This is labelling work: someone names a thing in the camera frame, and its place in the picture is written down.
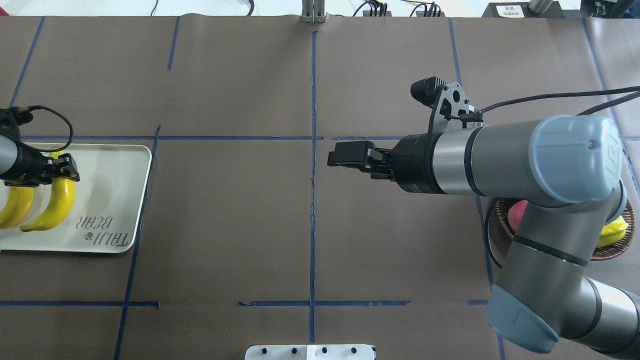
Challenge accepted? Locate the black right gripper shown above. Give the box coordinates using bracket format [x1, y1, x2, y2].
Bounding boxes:
[327, 134, 435, 194]

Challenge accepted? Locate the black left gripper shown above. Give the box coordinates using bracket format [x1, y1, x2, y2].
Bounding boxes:
[4, 142, 80, 188]

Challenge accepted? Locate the yellow banana curved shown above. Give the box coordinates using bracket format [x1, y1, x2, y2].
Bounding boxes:
[19, 150, 76, 233]

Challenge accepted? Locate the yellow banana with dark tip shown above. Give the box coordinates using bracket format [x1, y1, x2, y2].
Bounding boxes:
[0, 186, 35, 229]

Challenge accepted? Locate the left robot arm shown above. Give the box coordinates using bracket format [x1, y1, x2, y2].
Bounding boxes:
[0, 136, 81, 188]

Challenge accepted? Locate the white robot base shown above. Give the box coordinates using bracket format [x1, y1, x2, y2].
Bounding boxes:
[244, 343, 377, 360]

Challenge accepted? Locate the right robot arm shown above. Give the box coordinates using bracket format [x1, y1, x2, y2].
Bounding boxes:
[327, 115, 639, 360]

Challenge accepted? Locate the brown wicker basket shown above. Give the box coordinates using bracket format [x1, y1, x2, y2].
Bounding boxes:
[483, 198, 637, 261]

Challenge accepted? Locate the white bear tray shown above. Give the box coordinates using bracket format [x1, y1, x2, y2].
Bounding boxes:
[0, 144, 152, 254]

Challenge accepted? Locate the black power strip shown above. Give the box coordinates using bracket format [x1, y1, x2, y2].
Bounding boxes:
[350, 0, 446, 18]

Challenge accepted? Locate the red apple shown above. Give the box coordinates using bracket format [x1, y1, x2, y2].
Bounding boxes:
[507, 199, 529, 233]

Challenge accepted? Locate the black box with label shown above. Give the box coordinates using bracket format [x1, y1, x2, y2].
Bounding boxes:
[481, 0, 570, 19]

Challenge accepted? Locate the yellow star fruit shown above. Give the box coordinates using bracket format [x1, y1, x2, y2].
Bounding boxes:
[596, 215, 629, 249]

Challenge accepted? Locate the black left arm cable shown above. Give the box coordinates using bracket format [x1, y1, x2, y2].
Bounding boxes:
[15, 105, 74, 153]

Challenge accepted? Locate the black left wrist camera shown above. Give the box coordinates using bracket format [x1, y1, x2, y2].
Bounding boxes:
[0, 106, 34, 142]

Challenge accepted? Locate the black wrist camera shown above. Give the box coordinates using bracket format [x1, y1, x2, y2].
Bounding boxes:
[410, 76, 483, 135]
[0, 106, 34, 142]

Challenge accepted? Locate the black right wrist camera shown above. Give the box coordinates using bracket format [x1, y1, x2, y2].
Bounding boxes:
[410, 76, 483, 135]

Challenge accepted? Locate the grey metal post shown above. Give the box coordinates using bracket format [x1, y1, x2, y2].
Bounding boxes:
[301, 0, 327, 24]

